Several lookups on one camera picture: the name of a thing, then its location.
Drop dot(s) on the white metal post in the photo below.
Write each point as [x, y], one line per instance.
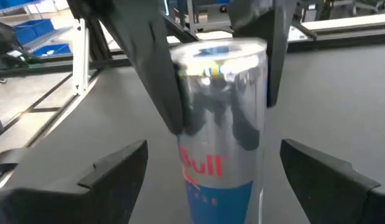
[80, 62]

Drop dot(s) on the blue silver Red Bull can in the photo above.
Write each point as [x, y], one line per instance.
[217, 161]

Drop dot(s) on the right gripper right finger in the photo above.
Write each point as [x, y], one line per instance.
[341, 199]

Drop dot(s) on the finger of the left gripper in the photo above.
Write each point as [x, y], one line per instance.
[148, 62]
[279, 46]

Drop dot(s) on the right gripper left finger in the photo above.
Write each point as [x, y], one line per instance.
[86, 202]

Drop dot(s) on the blue plastic storage bin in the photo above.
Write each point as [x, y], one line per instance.
[52, 50]
[33, 31]

